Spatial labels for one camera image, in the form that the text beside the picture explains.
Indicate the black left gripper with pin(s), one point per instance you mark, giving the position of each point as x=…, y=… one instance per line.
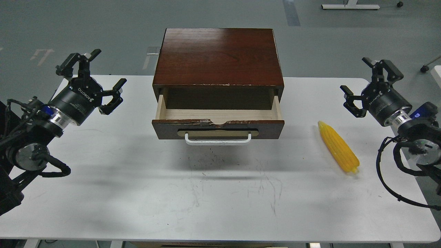
x=80, y=97

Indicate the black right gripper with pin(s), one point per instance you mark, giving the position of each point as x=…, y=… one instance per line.
x=379, y=98

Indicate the yellow corn cob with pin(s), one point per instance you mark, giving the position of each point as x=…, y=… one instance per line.
x=338, y=148

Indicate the wooden drawer with white handle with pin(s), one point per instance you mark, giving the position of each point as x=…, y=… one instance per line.
x=200, y=127

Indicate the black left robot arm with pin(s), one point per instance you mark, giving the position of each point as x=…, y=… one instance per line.
x=28, y=128

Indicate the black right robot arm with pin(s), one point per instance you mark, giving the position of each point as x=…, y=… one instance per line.
x=417, y=145

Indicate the white table edge right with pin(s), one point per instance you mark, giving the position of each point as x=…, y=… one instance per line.
x=436, y=74

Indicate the white stand base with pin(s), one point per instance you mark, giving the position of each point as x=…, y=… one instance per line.
x=350, y=5

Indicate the dark wooden cabinet box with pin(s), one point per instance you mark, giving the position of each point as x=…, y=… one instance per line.
x=230, y=57

